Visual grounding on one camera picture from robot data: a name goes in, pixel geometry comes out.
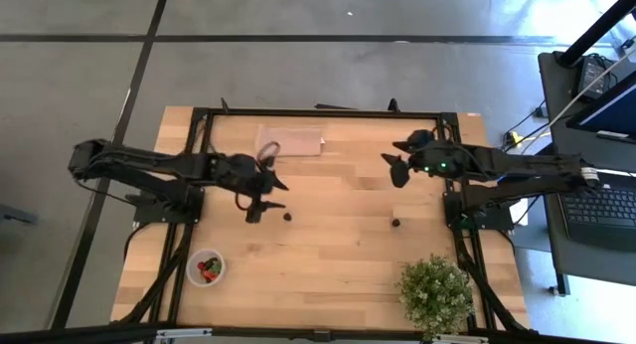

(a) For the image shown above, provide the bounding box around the grey floor object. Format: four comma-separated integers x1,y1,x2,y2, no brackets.
0,203,40,227

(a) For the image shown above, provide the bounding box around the black floor cable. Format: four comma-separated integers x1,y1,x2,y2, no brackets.
491,99,548,171

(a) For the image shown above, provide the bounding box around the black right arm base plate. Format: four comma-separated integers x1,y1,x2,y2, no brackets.
443,190,514,232

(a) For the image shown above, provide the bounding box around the black aluminium table frame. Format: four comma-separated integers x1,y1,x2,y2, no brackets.
148,97,498,333

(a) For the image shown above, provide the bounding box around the white cable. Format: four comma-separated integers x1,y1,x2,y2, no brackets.
544,45,636,131

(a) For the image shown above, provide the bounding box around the black power adapter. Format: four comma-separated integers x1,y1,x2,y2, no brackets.
577,55,619,100

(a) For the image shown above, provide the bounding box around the black diagonal pole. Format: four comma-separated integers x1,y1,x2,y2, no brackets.
555,0,636,69

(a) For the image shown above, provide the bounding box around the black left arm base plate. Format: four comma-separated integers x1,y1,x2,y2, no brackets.
132,182,206,225

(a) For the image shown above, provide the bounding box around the grey side desk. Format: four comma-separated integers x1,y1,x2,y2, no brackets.
538,50,636,288

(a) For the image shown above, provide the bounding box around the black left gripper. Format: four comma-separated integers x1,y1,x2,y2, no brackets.
218,153,290,225

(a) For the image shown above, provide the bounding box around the desk monitor blue screen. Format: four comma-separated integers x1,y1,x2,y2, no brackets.
565,69,636,145

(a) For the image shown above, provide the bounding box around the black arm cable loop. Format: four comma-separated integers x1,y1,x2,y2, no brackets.
255,140,282,167

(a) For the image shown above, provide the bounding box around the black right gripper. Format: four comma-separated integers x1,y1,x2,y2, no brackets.
381,129,466,189

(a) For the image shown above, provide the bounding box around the artificial green bush plant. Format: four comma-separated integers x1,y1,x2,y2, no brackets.
397,254,476,341

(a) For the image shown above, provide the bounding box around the pink folded cloth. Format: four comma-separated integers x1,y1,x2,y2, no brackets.
253,124,327,158

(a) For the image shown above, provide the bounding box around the black rig crossbar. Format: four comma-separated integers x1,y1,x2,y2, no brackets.
0,323,636,344

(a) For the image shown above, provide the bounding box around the white bowl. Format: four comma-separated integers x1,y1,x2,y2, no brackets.
185,248,228,288

